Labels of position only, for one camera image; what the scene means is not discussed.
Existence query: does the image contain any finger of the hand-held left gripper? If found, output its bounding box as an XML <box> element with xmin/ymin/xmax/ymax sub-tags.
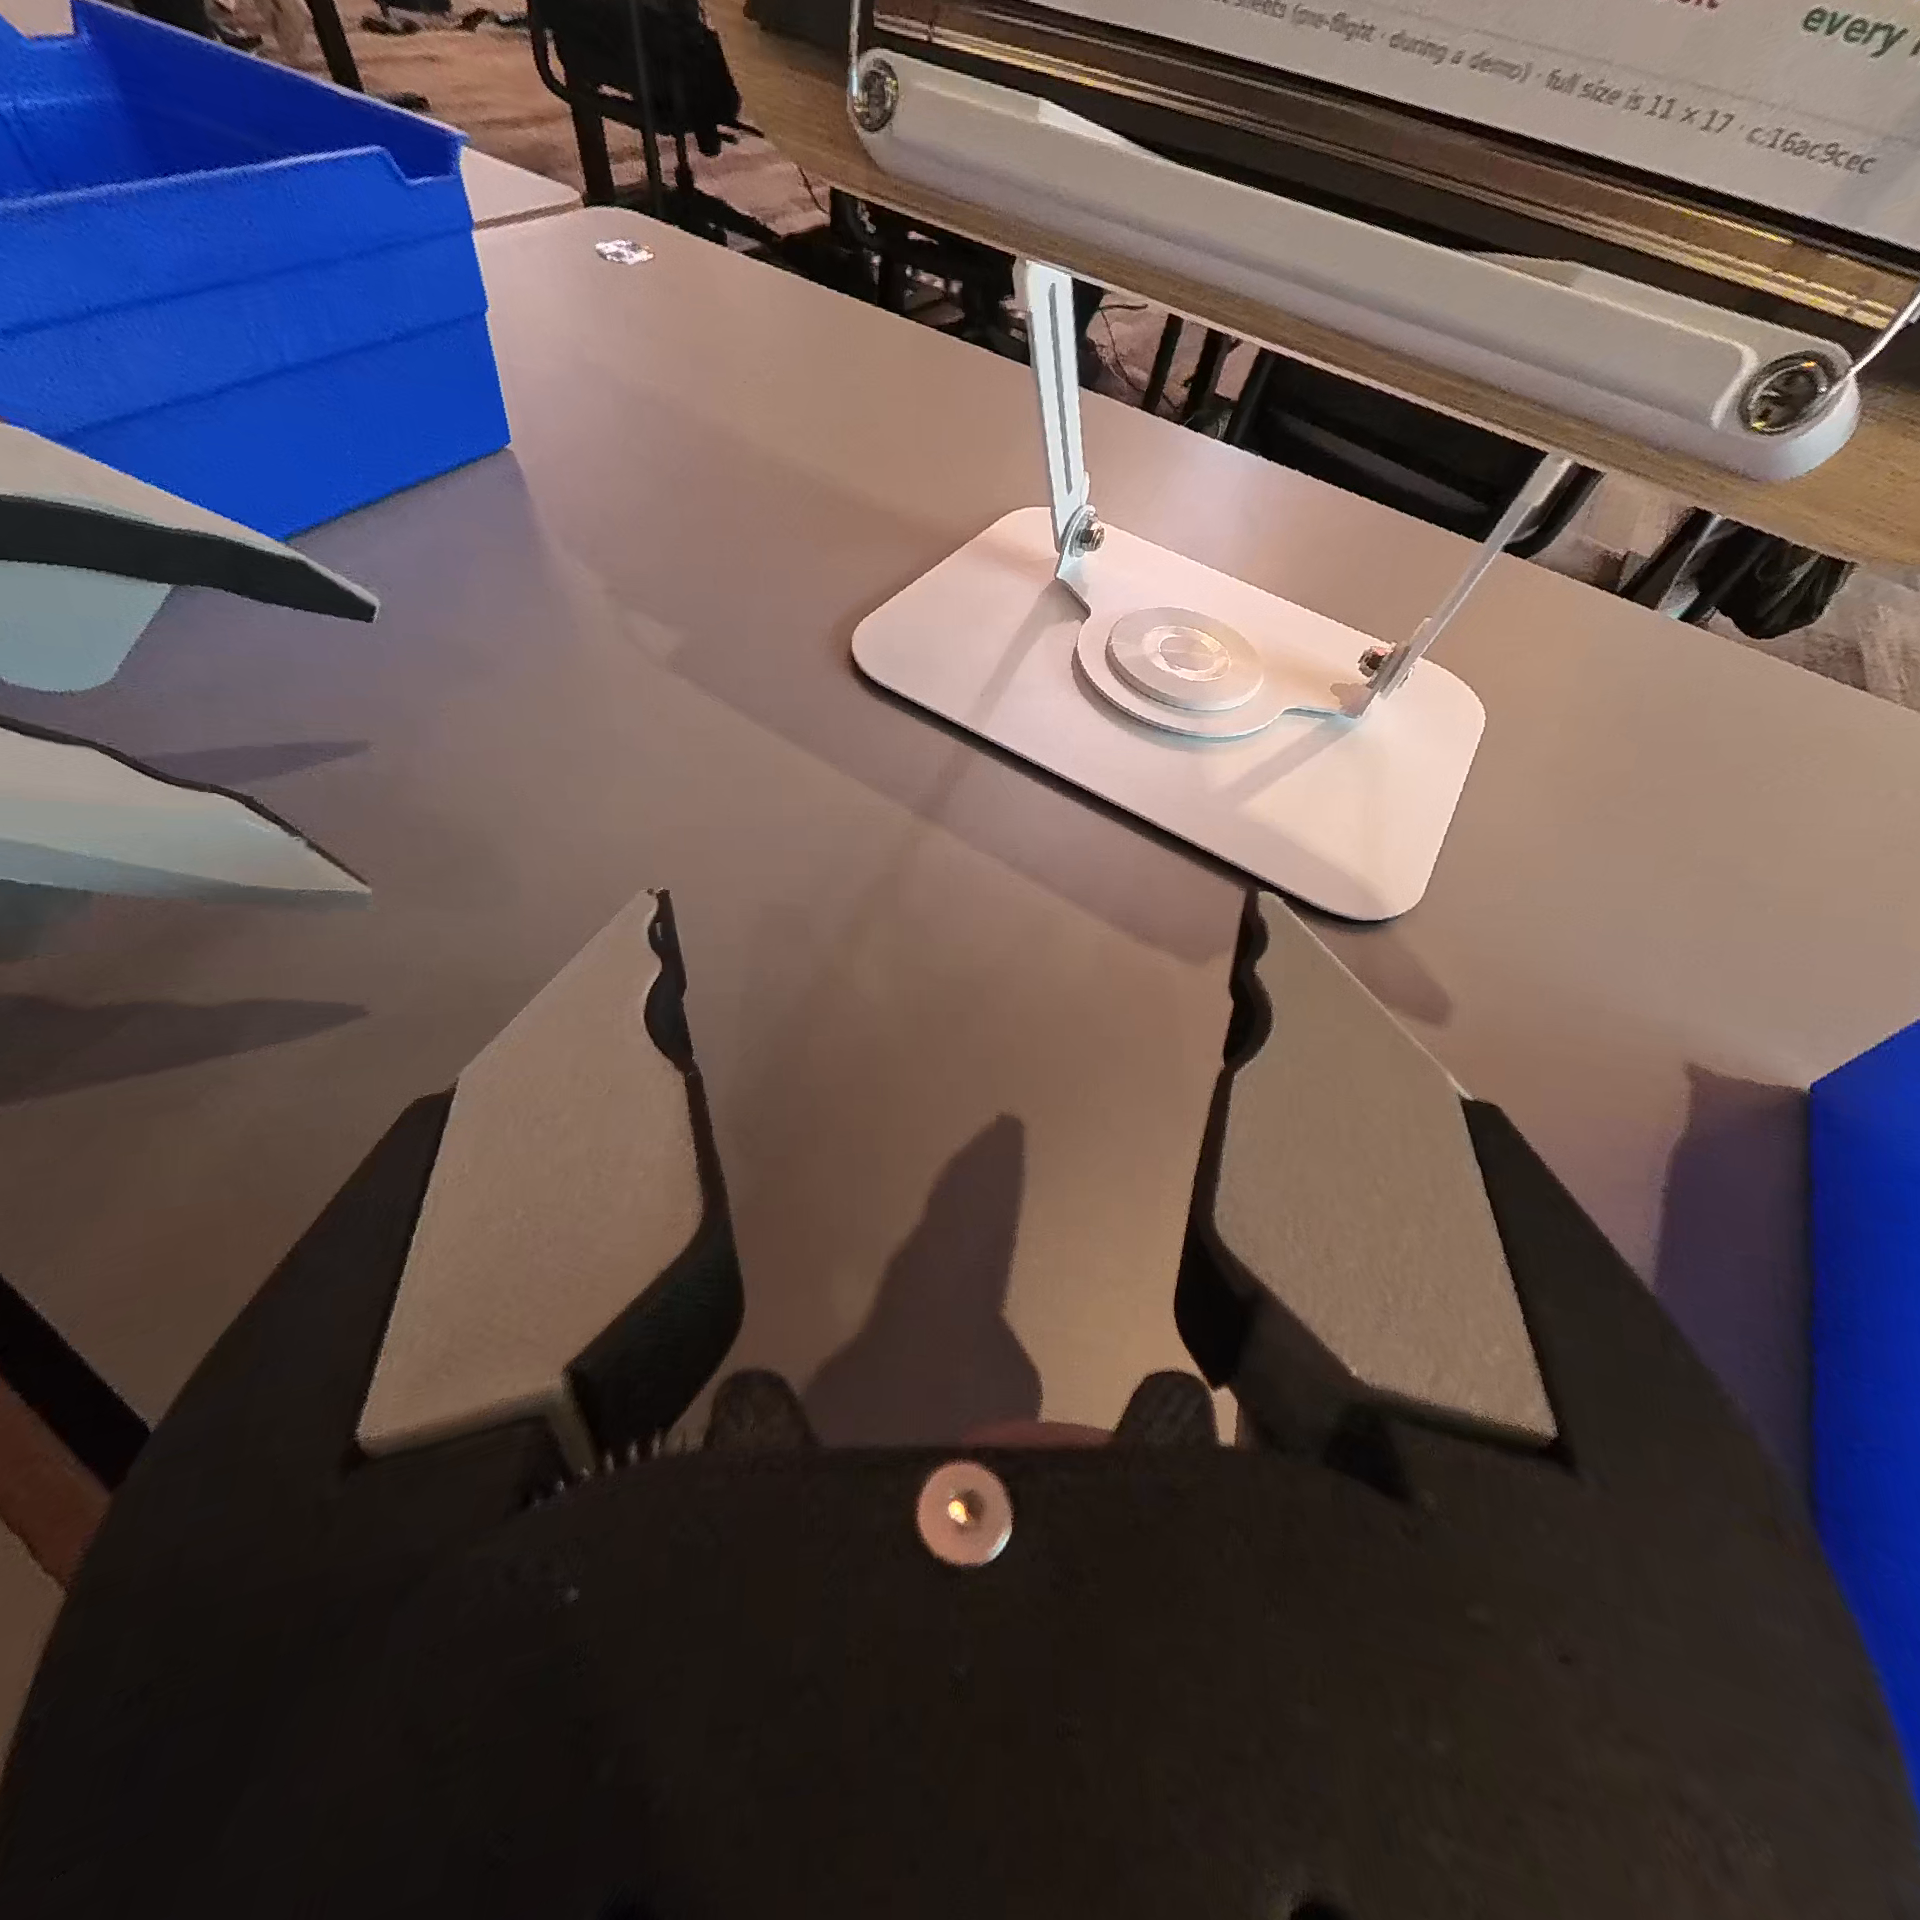
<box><xmin>0</xmin><ymin>420</ymin><xmax>382</xmax><ymax>696</ymax></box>
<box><xmin>0</xmin><ymin>721</ymin><xmax>374</xmax><ymax>962</ymax></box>

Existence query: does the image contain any white metal document stand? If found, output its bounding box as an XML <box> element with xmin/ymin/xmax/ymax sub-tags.
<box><xmin>844</xmin><ymin>45</ymin><xmax>1864</xmax><ymax>921</ymax></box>

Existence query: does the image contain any blue plastic bin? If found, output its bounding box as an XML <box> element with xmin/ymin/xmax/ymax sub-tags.
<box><xmin>0</xmin><ymin>0</ymin><xmax>515</xmax><ymax>538</ymax></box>
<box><xmin>1808</xmin><ymin>1017</ymin><xmax>1920</xmax><ymax>1600</ymax></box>

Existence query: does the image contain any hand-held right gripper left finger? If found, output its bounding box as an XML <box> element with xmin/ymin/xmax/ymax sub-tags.
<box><xmin>353</xmin><ymin>888</ymin><xmax>747</xmax><ymax>1465</ymax></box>

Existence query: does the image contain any black chair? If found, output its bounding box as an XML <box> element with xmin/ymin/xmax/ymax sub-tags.
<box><xmin>1232</xmin><ymin>347</ymin><xmax>1593</xmax><ymax>541</ymax></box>

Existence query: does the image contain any printed paper sheet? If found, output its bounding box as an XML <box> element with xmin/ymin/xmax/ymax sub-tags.
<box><xmin>870</xmin><ymin>0</ymin><xmax>1920</xmax><ymax>257</ymax></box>

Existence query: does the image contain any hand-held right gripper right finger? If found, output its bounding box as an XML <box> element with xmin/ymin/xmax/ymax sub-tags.
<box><xmin>1174</xmin><ymin>891</ymin><xmax>1560</xmax><ymax>1453</ymax></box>

